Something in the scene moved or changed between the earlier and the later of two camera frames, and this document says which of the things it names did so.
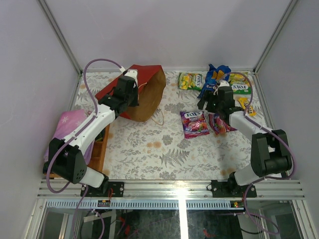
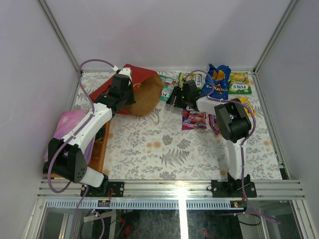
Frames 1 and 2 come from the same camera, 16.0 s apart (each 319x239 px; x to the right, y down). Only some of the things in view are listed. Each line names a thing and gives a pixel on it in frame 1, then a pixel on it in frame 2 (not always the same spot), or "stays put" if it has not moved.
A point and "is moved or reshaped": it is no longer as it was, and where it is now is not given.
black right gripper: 210,96 → 177,91
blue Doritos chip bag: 214,75 stays put
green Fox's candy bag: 190,81 stays put
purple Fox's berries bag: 194,123 is moved or reshaped
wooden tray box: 96,160 stays put
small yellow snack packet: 244,102 stays put
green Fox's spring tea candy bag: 240,82 stays put
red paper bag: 151,82 is moved or reshaped
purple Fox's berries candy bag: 219,125 stays put
